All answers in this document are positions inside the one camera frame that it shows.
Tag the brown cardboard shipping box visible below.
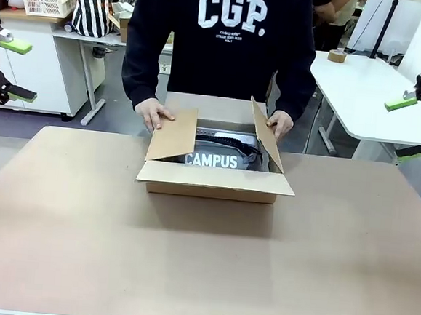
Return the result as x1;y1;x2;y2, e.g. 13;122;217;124
133;87;303;207

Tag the black braided strap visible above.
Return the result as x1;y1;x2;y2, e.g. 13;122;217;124
192;132;268;166

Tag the small open cardboard box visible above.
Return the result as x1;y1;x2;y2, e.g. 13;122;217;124
105;10;132;44

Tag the white rounded work table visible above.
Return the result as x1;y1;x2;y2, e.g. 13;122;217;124
302;49;421;167

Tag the white flat packet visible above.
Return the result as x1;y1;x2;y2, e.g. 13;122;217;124
196;127;259;144

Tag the black white striped tote bag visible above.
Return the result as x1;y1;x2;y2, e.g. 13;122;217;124
70;0;116;40

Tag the person right hand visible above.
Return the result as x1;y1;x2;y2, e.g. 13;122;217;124
132;96;178;136

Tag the gray Campus print garment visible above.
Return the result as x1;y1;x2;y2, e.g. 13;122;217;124
169;124;275;174

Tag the person right forearm black sleeve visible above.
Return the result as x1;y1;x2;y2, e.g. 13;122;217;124
119;41;173;113

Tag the black tripod stand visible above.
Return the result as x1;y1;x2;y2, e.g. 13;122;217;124
367;0;409;68

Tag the person left forearm black sleeve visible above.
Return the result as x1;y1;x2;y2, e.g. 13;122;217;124
271;52;318;122

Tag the white rectangular side table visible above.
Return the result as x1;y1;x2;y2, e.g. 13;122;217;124
45;24;176;133

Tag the person in black sweatshirt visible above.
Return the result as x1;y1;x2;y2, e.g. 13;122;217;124
118;0;323;126

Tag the person left hand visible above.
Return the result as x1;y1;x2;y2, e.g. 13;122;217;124
265;109;295;142

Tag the white crumpled paper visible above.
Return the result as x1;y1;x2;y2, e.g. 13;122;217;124
111;0;136;23

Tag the brown packing tape roll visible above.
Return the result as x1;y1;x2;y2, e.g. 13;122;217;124
326;49;349;63

